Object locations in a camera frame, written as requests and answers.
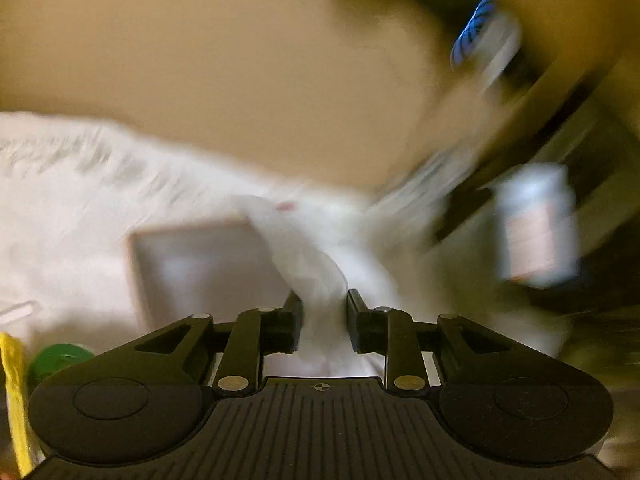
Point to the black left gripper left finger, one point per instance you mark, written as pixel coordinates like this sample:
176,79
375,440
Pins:
282,326

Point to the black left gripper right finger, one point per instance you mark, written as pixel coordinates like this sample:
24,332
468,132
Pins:
366,327

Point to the white soft cloth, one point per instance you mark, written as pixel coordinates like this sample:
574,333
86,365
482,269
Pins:
321,270

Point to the white labelled bottle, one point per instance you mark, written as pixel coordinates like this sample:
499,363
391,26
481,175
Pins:
536,226

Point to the green lid jar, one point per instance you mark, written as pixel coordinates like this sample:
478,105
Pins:
53,359

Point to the white fluffy blanket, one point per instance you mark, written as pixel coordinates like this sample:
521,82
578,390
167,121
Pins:
73,190

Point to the yellow fuzzy strip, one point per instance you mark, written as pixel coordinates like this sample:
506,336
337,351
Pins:
13,365

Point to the blue striped black sock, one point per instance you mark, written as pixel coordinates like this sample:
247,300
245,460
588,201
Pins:
486,13

